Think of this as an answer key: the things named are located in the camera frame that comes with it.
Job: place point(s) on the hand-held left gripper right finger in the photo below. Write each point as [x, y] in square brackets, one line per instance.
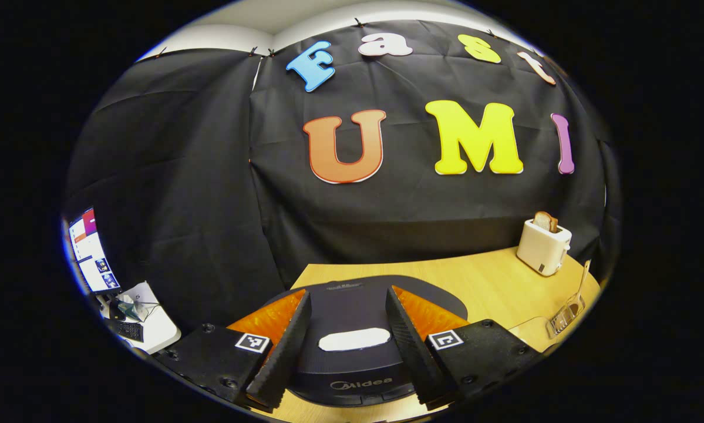
[410, 346]

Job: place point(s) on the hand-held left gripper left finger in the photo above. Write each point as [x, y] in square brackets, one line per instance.
[281, 352]

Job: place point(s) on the grey steel rice cooker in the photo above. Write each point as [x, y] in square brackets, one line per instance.
[352, 311]

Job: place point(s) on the wooden spoon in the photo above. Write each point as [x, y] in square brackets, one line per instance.
[582, 282]

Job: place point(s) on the clear plastic container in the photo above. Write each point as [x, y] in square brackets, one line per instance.
[531, 332]

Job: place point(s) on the white side table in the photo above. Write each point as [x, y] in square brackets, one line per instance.
[161, 329]

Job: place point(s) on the black keyboard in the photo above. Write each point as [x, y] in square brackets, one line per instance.
[127, 331]

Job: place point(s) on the white toaster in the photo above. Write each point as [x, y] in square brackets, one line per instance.
[542, 249]

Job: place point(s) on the bread slice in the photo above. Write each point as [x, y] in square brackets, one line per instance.
[545, 222]

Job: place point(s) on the black backdrop cloth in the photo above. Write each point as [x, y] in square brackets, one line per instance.
[211, 176]

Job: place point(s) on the computer monitor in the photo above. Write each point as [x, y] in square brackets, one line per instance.
[93, 252]

